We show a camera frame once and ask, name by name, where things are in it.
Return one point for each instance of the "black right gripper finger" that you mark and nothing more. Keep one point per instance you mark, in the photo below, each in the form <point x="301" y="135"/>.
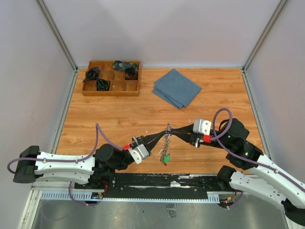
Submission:
<point x="186" y="137"/>
<point x="185" y="129"/>

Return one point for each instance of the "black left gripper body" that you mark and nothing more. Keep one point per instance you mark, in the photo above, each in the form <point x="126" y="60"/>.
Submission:
<point x="138" y="141"/>

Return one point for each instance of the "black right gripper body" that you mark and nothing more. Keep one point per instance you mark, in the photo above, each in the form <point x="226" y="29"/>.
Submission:
<point x="214" y="143"/>

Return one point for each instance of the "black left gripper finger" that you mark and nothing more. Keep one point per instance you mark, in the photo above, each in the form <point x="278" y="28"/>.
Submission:
<point x="156" y="144"/>
<point x="149" y="138"/>

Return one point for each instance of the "metal disc with keyrings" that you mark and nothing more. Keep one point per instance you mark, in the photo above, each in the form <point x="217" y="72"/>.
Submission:
<point x="166" y="143"/>

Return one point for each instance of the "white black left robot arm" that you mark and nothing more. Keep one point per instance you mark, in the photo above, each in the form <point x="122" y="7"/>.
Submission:
<point x="33" y="164"/>

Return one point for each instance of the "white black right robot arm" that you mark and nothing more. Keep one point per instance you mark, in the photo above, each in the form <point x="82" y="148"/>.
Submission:
<point x="276" y="186"/>

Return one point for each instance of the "green key tag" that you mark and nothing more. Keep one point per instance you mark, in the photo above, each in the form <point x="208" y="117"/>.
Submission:
<point x="166" y="159"/>

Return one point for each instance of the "folded blue cloth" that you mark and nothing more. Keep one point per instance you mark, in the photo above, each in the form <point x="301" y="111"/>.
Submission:
<point x="176" y="89"/>

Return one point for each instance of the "wooden compartment tray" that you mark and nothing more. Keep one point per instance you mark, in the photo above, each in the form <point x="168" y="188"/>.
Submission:
<point x="118" y="85"/>

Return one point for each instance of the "dark rolled cloth middle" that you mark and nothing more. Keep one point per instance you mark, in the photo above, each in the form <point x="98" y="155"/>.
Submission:
<point x="102" y="84"/>

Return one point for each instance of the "dark rolled cloth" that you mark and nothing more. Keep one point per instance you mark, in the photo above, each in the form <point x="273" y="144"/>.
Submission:
<point x="131" y="74"/>
<point x="102" y="84"/>
<point x="92" y="74"/>

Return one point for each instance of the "dark rolled cloth right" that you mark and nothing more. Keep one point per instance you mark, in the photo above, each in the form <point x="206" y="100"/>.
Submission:
<point x="131" y="74"/>

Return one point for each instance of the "blue yellow patterned cloth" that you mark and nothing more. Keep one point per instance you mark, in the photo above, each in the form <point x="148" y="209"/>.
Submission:
<point x="122" y="66"/>

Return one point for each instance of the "dark rolled cloth left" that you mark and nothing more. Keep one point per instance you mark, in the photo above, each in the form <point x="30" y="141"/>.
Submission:
<point x="92" y="74"/>

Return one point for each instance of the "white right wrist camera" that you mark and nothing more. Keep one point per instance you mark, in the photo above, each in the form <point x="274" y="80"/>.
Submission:
<point x="203" y="127"/>

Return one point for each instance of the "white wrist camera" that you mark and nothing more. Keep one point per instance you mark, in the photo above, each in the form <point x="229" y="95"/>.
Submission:
<point x="203" y="127"/>
<point x="127" y="158"/>

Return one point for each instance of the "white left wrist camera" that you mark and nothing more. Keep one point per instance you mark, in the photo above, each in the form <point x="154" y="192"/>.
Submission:
<point x="127" y="158"/>

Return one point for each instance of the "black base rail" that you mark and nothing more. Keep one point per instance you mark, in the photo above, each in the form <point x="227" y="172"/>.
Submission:
<point x="144" y="186"/>

